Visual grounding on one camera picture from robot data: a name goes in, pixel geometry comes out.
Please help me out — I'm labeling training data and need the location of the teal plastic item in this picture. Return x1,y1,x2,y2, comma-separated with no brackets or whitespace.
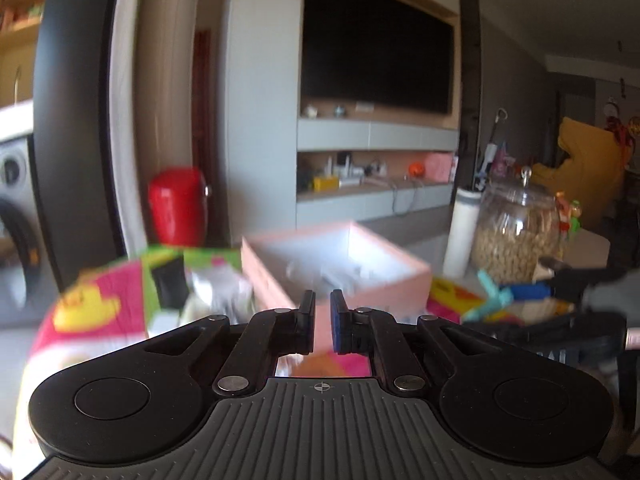
462,270,516,323

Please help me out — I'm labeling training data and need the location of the white washing machine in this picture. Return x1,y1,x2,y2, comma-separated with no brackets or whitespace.
0,135,56,313

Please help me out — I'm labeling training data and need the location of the blue cylindrical item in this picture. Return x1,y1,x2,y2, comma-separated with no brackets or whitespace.
507,284,553,302

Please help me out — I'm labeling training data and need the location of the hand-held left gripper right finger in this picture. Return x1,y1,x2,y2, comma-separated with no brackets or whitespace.
330,289,502,399

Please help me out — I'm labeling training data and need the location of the red wooden door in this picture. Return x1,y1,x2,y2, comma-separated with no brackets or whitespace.
192,30,215,201

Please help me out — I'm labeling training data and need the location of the colourful toy figure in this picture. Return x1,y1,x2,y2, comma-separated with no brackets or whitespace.
555,192,584,242

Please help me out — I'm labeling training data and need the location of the black plastic item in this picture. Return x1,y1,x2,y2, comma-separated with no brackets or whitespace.
152,255,189,309

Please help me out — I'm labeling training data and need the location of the black flat television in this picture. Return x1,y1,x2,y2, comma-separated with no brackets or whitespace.
300,0,455,116

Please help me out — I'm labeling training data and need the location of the colourful cartoon play mat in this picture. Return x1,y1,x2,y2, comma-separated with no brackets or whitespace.
27,246,581,383

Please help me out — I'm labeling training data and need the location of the glass jar of peanuts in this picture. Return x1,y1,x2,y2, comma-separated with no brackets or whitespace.
470,167,564,286

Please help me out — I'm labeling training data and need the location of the red round bin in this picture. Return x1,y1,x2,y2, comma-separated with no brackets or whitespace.
147,166,211,248

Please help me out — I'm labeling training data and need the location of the pink cardboard box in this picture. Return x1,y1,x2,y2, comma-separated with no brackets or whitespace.
241,220,433,322

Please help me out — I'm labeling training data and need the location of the wooden cupboard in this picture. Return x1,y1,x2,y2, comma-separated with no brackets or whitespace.
0,0,47,109

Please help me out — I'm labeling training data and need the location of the white thermos bottle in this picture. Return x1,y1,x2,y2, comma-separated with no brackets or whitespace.
444,187,484,279

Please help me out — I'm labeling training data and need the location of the pale grey item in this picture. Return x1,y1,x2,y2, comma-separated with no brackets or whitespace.
187,267,256,322

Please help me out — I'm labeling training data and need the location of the pink box on shelf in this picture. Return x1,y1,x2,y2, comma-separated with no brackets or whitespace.
425,152,456,181

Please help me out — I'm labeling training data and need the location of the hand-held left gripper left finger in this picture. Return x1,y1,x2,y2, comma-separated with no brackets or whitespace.
144,289,317,397

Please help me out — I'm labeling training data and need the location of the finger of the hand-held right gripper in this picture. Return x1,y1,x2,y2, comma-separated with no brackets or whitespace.
540,256,608,306

